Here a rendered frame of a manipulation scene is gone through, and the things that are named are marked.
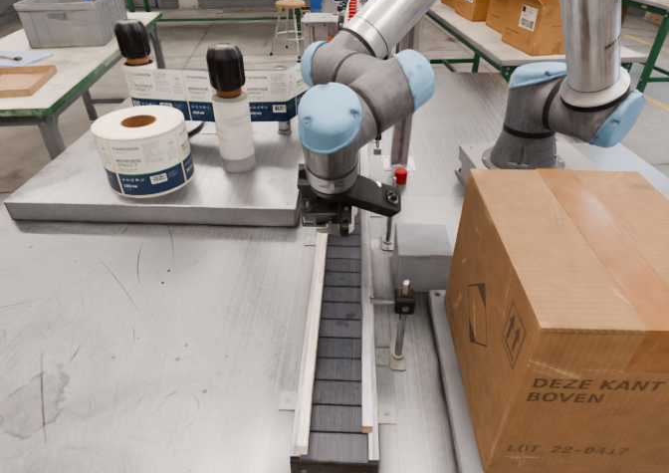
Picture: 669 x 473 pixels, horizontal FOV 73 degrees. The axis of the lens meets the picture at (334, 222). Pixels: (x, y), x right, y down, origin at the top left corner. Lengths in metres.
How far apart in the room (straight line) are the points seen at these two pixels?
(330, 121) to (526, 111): 0.64
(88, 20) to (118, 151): 1.88
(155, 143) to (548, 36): 2.16
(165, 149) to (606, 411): 0.92
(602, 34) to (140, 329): 0.91
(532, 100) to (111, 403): 0.96
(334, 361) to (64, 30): 2.56
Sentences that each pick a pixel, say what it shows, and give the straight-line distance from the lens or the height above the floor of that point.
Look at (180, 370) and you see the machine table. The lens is 0.78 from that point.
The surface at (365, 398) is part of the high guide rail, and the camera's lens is 0.56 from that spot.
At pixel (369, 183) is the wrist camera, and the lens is 0.70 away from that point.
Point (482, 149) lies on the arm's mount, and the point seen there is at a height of 0.92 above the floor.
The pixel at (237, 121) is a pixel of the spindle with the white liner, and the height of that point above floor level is 1.01.
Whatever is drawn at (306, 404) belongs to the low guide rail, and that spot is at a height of 0.91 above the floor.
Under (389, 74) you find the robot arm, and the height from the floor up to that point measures 1.26.
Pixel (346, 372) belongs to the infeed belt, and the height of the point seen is 0.88.
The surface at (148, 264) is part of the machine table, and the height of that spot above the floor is 0.83.
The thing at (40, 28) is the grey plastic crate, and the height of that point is 0.90.
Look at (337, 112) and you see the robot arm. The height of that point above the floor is 1.24.
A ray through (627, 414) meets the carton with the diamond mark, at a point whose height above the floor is 0.99.
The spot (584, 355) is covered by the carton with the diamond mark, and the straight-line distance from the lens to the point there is 0.50.
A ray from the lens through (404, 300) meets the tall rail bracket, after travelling 0.66.
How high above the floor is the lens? 1.43
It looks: 35 degrees down
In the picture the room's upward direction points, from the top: straight up
